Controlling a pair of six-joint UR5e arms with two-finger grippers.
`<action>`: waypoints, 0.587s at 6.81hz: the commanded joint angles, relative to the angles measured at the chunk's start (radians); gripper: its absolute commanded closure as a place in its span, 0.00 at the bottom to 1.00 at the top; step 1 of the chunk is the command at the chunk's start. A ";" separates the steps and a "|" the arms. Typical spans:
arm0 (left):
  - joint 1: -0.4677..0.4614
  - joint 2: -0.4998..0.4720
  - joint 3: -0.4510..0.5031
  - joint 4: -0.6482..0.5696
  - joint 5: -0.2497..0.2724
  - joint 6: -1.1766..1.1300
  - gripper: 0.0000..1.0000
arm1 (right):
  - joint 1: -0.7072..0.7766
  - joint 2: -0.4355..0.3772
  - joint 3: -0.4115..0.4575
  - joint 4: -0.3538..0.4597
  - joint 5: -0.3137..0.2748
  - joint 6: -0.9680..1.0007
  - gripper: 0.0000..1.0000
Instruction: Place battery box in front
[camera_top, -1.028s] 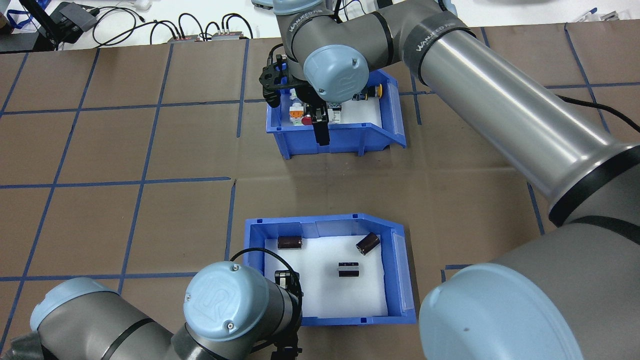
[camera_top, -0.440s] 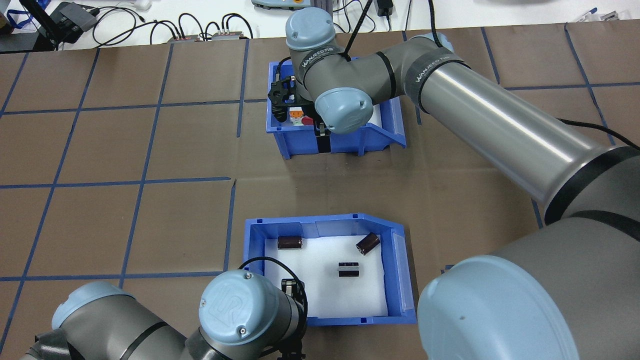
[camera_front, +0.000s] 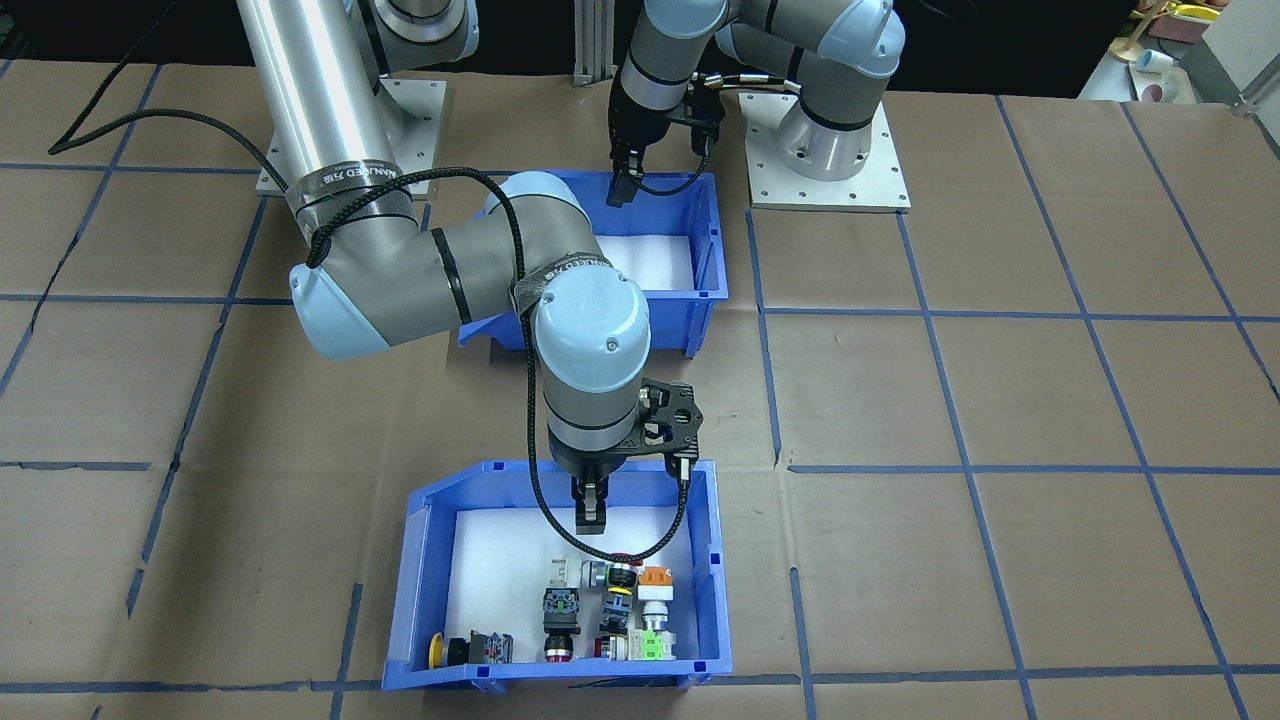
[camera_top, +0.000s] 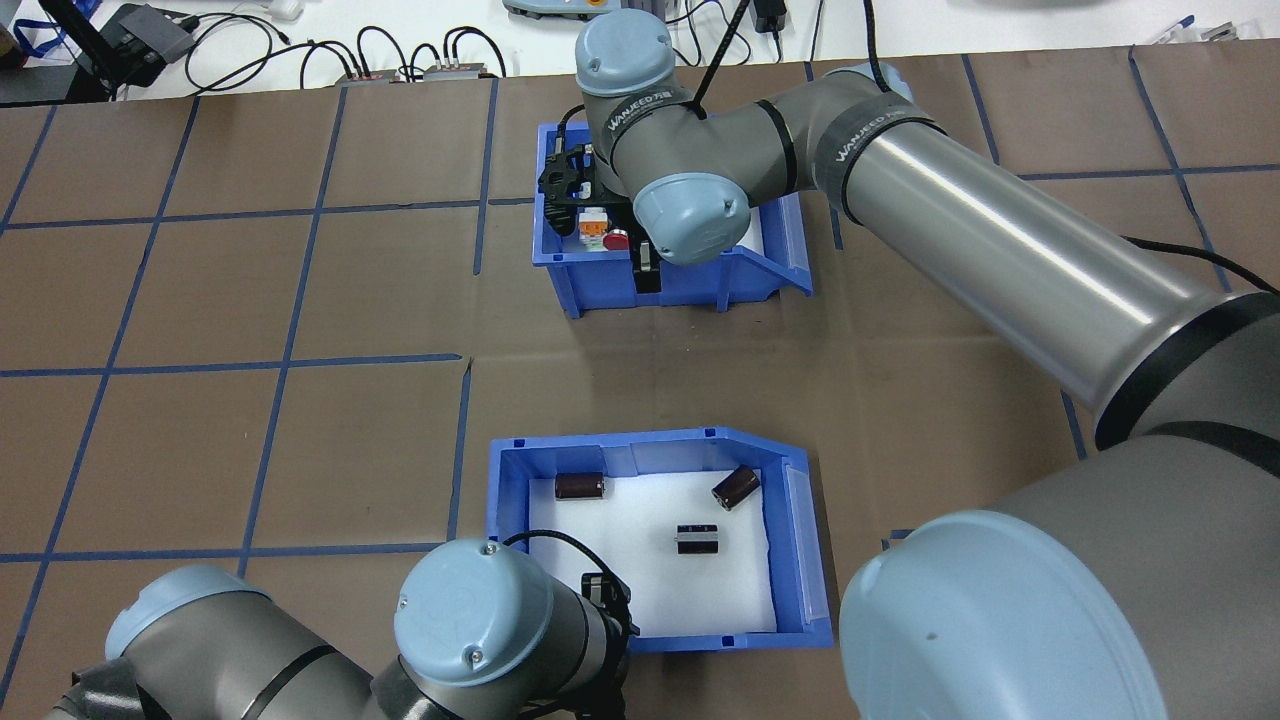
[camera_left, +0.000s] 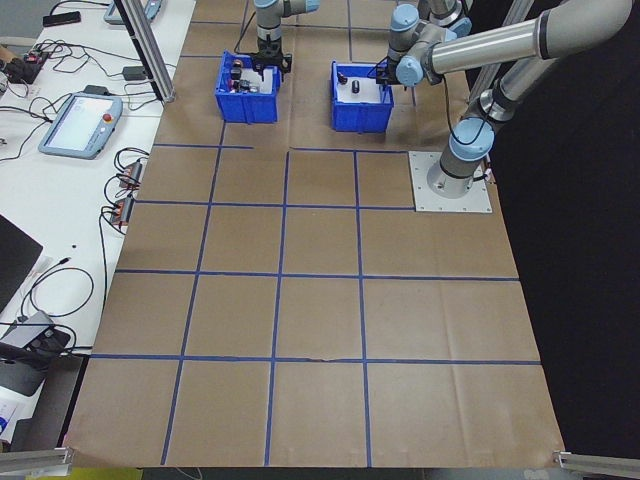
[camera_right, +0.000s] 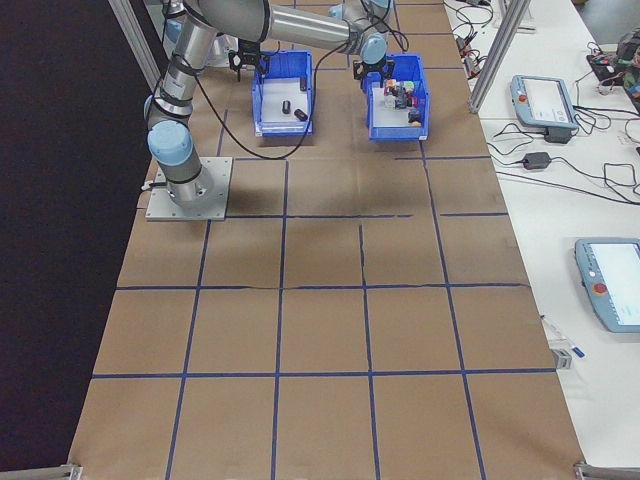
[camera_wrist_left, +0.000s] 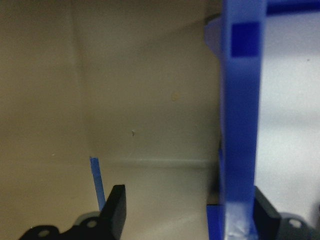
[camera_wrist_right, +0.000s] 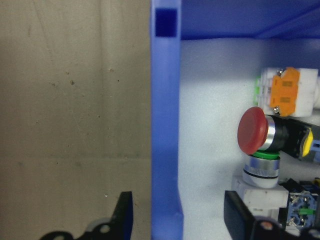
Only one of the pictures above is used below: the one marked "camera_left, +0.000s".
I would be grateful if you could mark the orange battery cell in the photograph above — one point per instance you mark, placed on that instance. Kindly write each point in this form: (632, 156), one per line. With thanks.
(237, 63)

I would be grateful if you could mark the black battery pack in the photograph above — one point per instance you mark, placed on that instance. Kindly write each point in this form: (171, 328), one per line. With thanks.
(234, 76)

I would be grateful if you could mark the flat black device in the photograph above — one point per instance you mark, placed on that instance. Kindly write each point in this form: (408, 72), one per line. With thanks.
(61, 19)

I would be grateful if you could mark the black cylindrical battery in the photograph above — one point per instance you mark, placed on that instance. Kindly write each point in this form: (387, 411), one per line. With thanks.
(355, 86)

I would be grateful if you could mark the grey USB dock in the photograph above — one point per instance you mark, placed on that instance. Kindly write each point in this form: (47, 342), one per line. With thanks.
(27, 327)

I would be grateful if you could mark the orange black USB hub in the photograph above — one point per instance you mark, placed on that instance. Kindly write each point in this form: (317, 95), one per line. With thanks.
(121, 211)
(131, 172)

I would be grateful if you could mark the blue plastic storage bin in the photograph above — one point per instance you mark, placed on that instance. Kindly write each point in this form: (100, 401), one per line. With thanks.
(360, 117)

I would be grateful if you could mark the black power adapter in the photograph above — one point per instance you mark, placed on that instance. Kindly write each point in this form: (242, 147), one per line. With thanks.
(134, 74)

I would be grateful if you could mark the aluminium profile rail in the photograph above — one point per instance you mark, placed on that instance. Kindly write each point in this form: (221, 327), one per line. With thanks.
(595, 462)
(35, 460)

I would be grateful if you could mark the white bin liner sheet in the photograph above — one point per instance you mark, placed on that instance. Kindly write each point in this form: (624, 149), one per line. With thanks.
(367, 92)

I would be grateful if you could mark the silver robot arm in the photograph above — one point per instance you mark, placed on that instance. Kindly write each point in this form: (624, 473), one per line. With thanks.
(490, 42)
(270, 27)

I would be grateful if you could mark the white side table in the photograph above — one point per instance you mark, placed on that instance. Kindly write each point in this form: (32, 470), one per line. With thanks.
(65, 200)

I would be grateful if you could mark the black laptop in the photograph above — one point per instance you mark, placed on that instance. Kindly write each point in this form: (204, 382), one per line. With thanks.
(15, 260)

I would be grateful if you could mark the small black power brick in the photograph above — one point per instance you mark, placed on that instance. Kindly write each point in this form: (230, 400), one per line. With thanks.
(97, 90)

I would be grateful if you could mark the blue grey teach pendant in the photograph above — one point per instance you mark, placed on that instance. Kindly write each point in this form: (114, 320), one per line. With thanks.
(75, 125)
(111, 15)

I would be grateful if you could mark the white printed box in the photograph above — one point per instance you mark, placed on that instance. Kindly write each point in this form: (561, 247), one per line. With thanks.
(9, 415)

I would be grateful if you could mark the small parts in left bin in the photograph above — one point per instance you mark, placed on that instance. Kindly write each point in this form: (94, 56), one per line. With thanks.
(268, 86)

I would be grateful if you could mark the dark battery module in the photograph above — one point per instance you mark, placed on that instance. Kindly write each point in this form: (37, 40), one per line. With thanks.
(245, 85)

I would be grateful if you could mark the white square base plate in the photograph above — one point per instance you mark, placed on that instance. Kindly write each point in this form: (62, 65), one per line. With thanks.
(475, 200)

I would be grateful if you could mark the red black electronics board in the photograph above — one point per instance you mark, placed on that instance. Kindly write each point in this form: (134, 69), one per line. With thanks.
(36, 57)

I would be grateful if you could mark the blue battery storage bin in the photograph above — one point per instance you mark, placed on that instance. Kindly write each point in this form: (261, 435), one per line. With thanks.
(245, 107)

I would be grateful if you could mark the small black box device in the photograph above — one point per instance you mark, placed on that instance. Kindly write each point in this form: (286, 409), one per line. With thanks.
(52, 341)

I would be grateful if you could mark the dark cluttered device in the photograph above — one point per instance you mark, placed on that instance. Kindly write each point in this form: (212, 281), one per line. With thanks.
(22, 72)

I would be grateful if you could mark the silver battery cell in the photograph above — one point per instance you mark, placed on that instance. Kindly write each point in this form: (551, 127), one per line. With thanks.
(255, 88)

